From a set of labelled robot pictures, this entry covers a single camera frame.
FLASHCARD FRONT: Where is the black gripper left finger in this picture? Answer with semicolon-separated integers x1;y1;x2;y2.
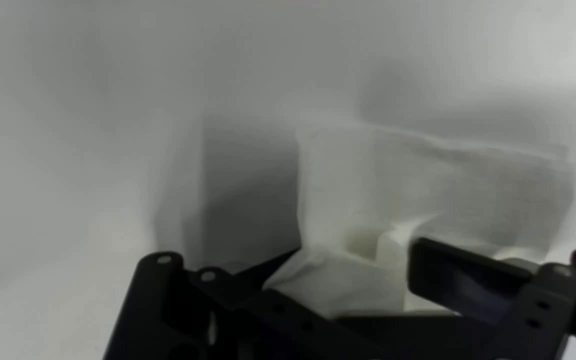
102;246;384;360

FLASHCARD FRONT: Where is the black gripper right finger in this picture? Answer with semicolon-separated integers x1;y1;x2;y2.
407;238;576;360

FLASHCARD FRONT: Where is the white napkin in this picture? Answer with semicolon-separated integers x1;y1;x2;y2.
263;126;574;318

